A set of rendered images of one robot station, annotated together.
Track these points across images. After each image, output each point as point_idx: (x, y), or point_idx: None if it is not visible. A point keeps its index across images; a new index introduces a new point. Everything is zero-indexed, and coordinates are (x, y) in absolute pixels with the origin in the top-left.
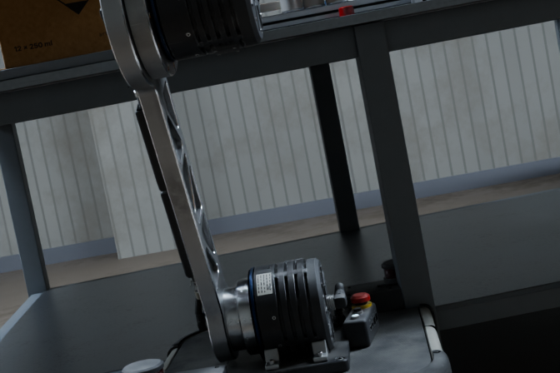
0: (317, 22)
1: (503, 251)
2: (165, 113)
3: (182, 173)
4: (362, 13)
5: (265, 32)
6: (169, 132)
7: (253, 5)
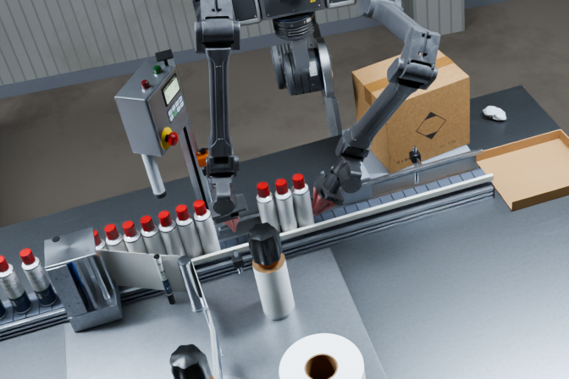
0: (271, 153)
1: None
2: (323, 99)
3: (327, 123)
4: (247, 160)
5: (299, 145)
6: (323, 105)
7: (274, 71)
